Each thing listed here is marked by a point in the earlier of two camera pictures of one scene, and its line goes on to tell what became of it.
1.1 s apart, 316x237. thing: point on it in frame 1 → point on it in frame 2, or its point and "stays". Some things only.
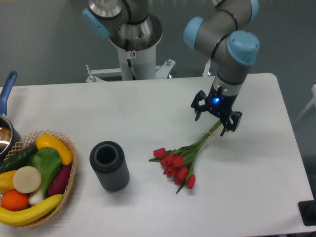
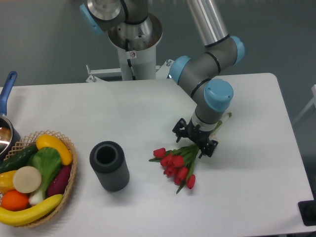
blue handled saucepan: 9,138 stays
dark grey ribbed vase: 107,158 stays
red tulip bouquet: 178,163 stays
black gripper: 219,104 → 200,137
